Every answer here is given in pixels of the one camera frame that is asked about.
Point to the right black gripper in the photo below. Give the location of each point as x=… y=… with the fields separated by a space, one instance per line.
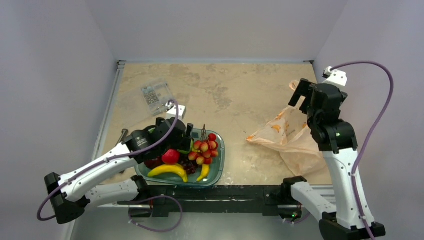
x=308 y=89

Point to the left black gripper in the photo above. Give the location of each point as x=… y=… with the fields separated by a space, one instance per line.
x=183 y=142

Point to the red cherry bunch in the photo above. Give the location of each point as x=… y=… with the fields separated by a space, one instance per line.
x=204 y=148

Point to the red fake apple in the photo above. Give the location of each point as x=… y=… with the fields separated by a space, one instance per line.
x=171 y=157

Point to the orange plastic bag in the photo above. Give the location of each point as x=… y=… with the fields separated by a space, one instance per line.
x=288 y=134

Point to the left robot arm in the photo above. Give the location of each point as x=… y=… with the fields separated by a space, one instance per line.
x=71 y=194

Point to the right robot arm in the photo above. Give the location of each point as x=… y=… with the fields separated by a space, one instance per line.
x=350 y=218

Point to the green fake fruit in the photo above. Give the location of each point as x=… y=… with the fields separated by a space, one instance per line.
x=186 y=146

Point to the purple fake grape bunch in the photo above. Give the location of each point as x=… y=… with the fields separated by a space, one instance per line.
x=190 y=166

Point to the right yellow fake banana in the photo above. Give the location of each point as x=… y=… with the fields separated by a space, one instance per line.
x=205 y=170

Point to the yellow fake banana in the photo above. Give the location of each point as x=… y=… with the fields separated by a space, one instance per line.
x=167 y=168
x=205 y=170

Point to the front yellow fake banana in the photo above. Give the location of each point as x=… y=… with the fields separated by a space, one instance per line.
x=167 y=168

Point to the dark red fake plum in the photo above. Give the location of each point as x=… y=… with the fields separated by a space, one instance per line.
x=153 y=163

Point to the clear screw box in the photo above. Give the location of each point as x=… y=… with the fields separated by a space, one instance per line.
x=157 y=94

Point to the teal plastic tray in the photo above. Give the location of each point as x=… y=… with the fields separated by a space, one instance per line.
x=216 y=170

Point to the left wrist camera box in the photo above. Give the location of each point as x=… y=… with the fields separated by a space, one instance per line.
x=174 y=111

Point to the black metal clamp handle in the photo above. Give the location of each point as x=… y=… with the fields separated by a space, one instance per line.
x=123 y=136

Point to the black base frame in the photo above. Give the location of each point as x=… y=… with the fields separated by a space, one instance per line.
x=268 y=200

